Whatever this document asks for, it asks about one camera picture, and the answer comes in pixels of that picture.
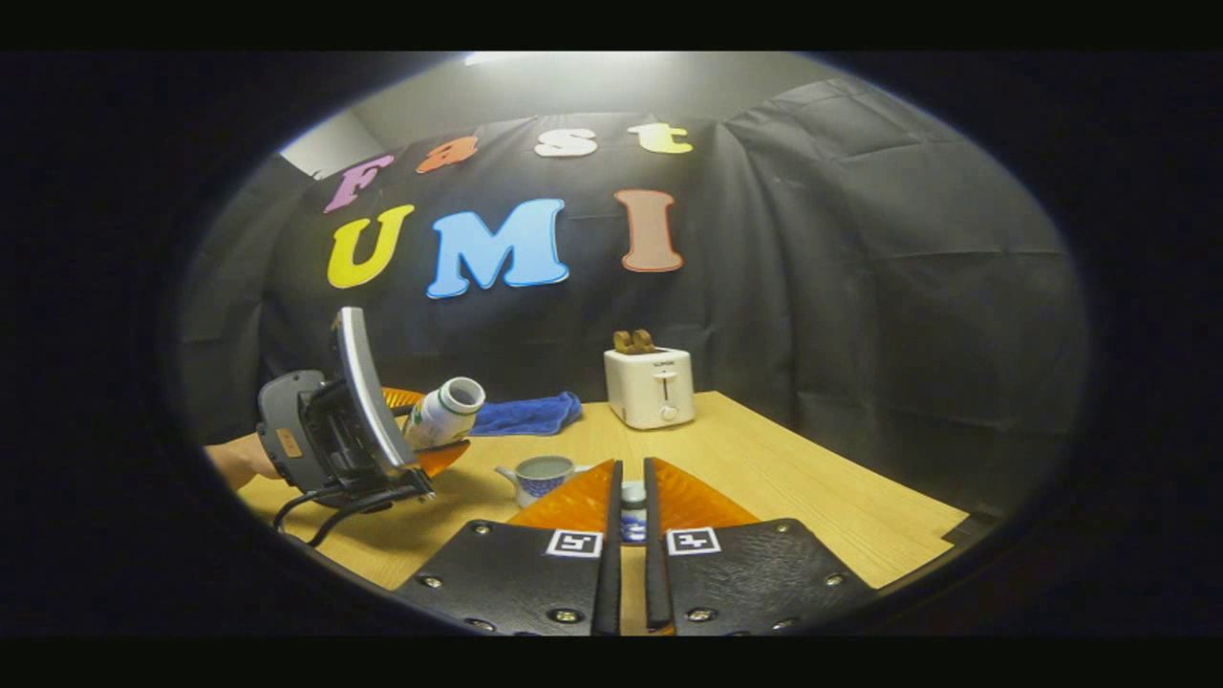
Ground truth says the black cable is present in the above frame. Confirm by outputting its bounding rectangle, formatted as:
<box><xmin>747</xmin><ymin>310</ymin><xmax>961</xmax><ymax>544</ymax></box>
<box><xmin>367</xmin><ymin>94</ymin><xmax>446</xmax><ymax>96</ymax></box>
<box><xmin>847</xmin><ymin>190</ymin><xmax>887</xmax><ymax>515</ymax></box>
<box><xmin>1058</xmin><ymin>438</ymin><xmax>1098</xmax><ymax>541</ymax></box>
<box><xmin>304</xmin><ymin>485</ymin><xmax>426</xmax><ymax>549</ymax></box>
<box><xmin>272</xmin><ymin>487</ymin><xmax>321</xmax><ymax>532</ymax></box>

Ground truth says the white water bottle green label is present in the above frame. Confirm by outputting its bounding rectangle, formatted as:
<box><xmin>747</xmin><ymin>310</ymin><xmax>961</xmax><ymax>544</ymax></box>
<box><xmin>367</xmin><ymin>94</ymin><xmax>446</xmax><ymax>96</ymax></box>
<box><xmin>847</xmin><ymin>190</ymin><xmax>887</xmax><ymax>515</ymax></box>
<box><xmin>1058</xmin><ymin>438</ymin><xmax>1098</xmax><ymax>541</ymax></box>
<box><xmin>401</xmin><ymin>376</ymin><xmax>486</xmax><ymax>450</ymax></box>

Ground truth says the white blue-patterned teacup lid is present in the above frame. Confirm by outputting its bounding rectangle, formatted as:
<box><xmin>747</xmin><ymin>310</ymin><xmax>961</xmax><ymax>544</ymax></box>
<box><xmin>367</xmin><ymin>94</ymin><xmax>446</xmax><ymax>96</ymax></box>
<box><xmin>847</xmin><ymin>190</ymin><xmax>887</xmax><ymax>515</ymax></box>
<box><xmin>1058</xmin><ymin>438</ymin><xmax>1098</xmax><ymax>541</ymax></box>
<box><xmin>621</xmin><ymin>481</ymin><xmax>648</xmax><ymax>546</ymax></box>

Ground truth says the white toaster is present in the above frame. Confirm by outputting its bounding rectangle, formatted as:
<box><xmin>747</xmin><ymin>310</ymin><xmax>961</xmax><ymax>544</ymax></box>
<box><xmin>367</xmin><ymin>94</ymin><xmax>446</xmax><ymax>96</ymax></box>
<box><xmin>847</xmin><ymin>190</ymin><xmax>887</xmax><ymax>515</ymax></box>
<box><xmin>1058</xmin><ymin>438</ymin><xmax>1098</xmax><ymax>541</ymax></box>
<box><xmin>604</xmin><ymin>346</ymin><xmax>696</xmax><ymax>430</ymax></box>

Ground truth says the black backdrop cloth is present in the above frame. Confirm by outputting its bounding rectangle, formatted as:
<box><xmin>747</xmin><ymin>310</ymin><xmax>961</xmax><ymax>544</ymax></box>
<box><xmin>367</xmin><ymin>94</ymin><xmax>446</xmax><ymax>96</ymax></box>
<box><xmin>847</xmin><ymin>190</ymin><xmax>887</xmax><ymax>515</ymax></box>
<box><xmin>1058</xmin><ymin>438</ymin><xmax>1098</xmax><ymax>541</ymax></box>
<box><xmin>182</xmin><ymin>76</ymin><xmax>1090</xmax><ymax>517</ymax></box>

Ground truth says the white blue-patterned teacup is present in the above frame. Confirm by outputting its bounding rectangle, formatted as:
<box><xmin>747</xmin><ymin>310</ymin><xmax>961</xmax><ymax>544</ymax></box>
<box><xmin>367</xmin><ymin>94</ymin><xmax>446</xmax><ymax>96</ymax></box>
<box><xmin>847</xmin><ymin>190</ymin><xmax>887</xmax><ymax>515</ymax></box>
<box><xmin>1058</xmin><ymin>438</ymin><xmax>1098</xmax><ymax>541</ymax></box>
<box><xmin>495</xmin><ymin>455</ymin><xmax>593</xmax><ymax>508</ymax></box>

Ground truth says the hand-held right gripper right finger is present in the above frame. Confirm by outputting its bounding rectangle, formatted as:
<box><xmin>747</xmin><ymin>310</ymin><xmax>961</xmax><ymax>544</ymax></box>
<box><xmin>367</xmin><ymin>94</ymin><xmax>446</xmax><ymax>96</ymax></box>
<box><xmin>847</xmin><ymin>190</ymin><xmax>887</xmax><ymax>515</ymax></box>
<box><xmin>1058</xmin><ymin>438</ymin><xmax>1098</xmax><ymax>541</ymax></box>
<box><xmin>643</xmin><ymin>457</ymin><xmax>877</xmax><ymax>637</ymax></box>

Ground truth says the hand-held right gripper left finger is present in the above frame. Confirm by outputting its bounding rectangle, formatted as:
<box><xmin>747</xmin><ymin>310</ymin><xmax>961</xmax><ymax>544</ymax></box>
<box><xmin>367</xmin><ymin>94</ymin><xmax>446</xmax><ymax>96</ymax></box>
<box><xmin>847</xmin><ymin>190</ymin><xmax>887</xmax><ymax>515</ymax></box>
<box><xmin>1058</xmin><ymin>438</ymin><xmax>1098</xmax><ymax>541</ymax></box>
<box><xmin>392</xmin><ymin>459</ymin><xmax>625</xmax><ymax>637</ymax></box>

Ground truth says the blue towel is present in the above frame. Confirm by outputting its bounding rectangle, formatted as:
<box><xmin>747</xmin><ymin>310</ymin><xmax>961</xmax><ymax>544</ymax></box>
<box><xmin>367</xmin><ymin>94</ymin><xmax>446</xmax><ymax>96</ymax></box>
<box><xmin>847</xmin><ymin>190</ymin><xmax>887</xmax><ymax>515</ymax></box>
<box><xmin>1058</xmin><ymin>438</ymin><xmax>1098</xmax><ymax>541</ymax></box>
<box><xmin>468</xmin><ymin>391</ymin><xmax>583</xmax><ymax>438</ymax></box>

